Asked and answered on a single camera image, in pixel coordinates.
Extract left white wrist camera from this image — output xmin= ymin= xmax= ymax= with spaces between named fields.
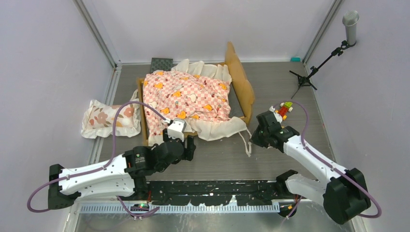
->
xmin=167 ymin=118 xmax=187 ymax=142

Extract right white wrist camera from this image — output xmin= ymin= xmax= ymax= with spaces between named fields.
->
xmin=269 ymin=106 xmax=283 ymax=123

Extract white floral pillow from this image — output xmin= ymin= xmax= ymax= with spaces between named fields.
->
xmin=81 ymin=100 xmax=141 ymax=139

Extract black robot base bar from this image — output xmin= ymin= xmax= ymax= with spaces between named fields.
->
xmin=130 ymin=179 xmax=308 ymax=219

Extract red green toy car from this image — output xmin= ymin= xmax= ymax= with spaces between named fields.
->
xmin=276 ymin=101 xmax=293 ymax=120

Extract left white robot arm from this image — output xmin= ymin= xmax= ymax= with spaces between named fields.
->
xmin=47 ymin=135 xmax=196 ymax=210

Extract pink checkered duck blanket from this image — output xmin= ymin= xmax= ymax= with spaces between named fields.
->
xmin=142 ymin=59 xmax=247 ymax=145

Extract teal small block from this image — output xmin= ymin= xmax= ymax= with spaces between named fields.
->
xmin=290 ymin=57 xmax=301 ymax=62

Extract grey microphone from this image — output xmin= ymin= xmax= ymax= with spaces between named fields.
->
xmin=342 ymin=10 xmax=360 ymax=46

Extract wooden pet bed frame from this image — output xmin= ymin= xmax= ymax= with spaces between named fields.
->
xmin=138 ymin=42 xmax=255 ymax=145

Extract black microphone tripod stand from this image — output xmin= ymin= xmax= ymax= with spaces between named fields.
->
xmin=289 ymin=40 xmax=356 ymax=99

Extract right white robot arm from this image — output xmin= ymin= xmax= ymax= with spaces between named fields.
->
xmin=251 ymin=110 xmax=371 ymax=224

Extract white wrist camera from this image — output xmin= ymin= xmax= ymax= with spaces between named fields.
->
xmin=167 ymin=118 xmax=187 ymax=142
xmin=269 ymin=106 xmax=283 ymax=123

